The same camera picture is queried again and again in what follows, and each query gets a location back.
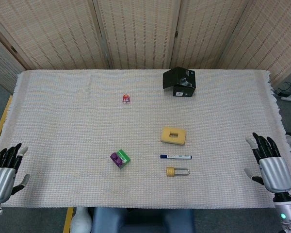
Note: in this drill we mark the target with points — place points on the white woven tablecloth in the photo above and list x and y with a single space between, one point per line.
63 121

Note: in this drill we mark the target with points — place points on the yellow sponge with rectangular hole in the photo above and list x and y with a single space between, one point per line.
166 138

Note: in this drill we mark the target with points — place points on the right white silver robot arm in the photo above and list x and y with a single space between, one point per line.
287 211

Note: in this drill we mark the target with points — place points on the purple plastic block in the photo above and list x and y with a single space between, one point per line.
116 158

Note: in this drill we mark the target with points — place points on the small red candy packet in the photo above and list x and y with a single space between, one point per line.
126 99

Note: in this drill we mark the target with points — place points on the white marker with blue cap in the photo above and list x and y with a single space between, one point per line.
177 157

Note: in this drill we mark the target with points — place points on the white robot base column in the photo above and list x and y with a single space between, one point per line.
80 222

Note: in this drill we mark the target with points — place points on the beige bamboo folding screen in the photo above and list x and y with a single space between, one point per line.
135 36

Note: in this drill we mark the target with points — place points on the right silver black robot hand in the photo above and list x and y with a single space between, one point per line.
274 173

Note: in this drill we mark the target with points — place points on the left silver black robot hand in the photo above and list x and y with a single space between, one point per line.
1 179

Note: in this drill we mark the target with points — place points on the green and purple toy block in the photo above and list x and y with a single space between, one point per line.
124 156

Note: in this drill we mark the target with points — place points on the black cardboard box open lid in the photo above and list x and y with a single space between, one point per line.
169 78

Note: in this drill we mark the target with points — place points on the brass padlock with long shackle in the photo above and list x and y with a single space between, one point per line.
170 171

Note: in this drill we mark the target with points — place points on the blue padded seat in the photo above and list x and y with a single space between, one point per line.
140 221

